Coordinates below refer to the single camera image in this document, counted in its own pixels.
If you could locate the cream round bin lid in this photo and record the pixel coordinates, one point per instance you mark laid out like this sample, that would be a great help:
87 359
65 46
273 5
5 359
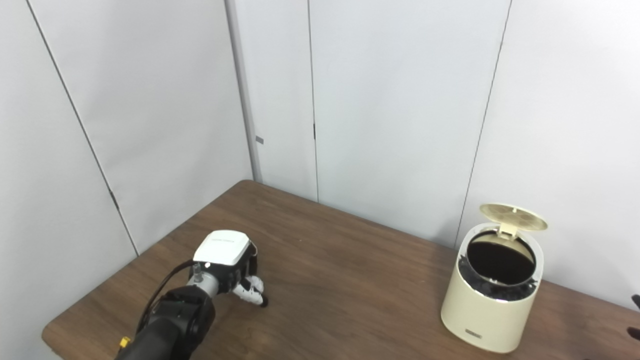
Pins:
515 216

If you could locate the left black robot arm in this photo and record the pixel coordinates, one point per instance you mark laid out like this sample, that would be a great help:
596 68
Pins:
170 320

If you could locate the cream-colored bin body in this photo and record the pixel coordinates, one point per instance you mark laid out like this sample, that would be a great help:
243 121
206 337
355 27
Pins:
480 315

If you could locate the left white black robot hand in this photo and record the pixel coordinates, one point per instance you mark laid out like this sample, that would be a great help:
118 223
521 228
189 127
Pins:
222 247

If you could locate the gray wall corner post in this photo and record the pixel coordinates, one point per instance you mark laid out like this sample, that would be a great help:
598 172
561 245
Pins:
242 90

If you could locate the black bin liner bag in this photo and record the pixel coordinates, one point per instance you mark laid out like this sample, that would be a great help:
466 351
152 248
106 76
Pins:
492 289

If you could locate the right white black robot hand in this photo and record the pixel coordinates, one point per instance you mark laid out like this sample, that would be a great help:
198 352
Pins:
637 301

